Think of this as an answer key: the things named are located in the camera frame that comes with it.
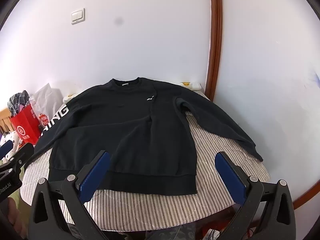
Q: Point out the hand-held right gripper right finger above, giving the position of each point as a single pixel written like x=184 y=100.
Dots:
x=230 y=175

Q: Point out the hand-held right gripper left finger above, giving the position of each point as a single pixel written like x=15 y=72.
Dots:
x=96 y=172

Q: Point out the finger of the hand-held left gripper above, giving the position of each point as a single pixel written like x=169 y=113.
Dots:
x=23 y=155
x=5 y=148

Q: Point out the black sweatshirt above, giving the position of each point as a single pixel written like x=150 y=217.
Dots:
x=125 y=130

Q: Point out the white spotted cloth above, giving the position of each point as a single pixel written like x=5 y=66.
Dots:
x=11 y=138

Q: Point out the red shopping bag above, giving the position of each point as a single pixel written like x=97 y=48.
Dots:
x=23 y=127

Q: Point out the wooden furniture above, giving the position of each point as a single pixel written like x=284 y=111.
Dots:
x=4 y=120

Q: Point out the dark plaid cloth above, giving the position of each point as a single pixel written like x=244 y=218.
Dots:
x=18 y=101

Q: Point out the white plastic bag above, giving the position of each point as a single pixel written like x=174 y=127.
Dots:
x=45 y=102

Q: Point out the striped bed blanket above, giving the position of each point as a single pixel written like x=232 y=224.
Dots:
x=150 y=210

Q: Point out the brown wooden baseboard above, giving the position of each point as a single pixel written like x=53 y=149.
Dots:
x=303 y=192

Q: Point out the brown wooden door frame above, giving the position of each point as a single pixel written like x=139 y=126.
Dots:
x=216 y=42

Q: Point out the white wall light switch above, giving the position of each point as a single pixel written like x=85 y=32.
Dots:
x=78 y=16

